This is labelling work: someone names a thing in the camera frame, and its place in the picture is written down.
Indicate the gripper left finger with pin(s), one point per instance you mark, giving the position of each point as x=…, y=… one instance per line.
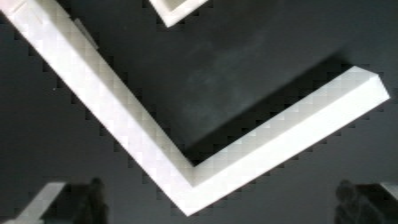
x=38, y=206

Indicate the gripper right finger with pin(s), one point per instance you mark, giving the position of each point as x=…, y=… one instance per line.
x=392, y=188

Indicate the white square tabletop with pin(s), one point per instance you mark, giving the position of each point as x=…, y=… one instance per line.
x=175, y=9

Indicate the white U-shaped obstacle fence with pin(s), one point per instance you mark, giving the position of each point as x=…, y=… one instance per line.
x=197, y=184

